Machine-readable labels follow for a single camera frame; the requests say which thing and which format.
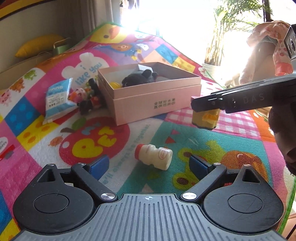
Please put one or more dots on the yellow toy corn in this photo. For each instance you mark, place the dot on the yellow toy corn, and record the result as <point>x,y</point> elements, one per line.
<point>115,85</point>

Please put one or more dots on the yellow cushion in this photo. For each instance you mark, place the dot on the yellow cushion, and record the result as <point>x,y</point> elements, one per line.
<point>38,45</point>

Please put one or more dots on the white grey battery charger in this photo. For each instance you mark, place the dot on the white grey battery charger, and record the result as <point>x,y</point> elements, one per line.
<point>141,67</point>

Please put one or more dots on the colourful cartoon play mat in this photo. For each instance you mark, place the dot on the colourful cartoon play mat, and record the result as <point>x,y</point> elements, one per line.
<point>27,145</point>

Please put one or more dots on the white ribbed plant pot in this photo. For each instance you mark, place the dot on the white ribbed plant pot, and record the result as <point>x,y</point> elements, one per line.
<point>217,73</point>

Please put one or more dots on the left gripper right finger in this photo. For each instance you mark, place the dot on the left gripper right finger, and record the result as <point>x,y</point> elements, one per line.
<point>209,176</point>

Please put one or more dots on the chair with pink clothes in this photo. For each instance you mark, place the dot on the chair with pink clothes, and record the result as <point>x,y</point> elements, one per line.
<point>269,57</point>

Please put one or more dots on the pink small doll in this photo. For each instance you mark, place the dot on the pink small doll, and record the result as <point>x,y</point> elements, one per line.
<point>78,95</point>

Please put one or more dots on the green handbag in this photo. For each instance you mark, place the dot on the green handbag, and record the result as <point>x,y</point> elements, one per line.
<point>61,46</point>

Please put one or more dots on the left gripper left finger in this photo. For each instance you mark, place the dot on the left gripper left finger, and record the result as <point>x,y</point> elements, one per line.
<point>87,178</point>

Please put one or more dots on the pink cardboard box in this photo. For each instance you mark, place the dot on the pink cardboard box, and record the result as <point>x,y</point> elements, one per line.
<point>172,90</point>

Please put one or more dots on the black red figurine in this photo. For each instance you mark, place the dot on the black red figurine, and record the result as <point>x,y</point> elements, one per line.
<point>95,100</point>

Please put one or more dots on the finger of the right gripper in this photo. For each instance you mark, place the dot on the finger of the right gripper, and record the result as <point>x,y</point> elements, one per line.
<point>209,102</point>

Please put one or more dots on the black plush toy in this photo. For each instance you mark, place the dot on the black plush toy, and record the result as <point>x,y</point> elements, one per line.
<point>139,77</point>

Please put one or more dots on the cream toy yogurt bottle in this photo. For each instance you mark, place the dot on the cream toy yogurt bottle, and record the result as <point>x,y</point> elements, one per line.
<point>160,158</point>

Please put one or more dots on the blue white tissue pack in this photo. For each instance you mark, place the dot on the blue white tissue pack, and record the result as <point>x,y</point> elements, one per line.
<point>57,102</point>

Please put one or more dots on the bamboo plant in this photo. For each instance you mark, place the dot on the bamboo plant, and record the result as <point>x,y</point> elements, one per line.
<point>230,16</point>

